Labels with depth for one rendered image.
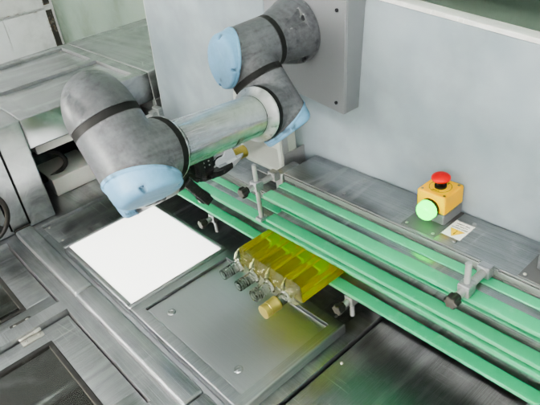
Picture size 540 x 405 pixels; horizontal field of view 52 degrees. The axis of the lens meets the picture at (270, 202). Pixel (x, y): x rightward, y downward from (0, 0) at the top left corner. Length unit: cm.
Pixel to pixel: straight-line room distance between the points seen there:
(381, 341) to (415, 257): 31
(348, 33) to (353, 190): 37
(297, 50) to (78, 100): 56
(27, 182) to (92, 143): 120
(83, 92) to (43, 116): 113
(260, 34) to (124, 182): 51
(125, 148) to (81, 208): 131
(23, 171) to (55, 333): 63
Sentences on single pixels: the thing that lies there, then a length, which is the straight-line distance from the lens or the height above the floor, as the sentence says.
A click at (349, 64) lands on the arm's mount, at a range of 128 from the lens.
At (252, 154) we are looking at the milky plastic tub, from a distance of 164.
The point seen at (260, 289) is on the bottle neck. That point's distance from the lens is 132.
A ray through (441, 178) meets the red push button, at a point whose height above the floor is 80.
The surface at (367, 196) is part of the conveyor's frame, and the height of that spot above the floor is 83.
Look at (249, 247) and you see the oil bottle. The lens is 142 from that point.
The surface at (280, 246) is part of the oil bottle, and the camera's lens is 142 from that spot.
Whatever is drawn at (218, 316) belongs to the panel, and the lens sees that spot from 148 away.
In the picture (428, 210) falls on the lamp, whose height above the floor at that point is 85.
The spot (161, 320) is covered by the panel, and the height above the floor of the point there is 128.
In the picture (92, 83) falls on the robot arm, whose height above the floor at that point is 137.
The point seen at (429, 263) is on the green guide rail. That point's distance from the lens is 118.
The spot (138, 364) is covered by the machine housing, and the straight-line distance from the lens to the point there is 147.
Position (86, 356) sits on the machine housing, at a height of 147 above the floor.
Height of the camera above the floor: 169
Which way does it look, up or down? 31 degrees down
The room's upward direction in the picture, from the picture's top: 121 degrees counter-clockwise
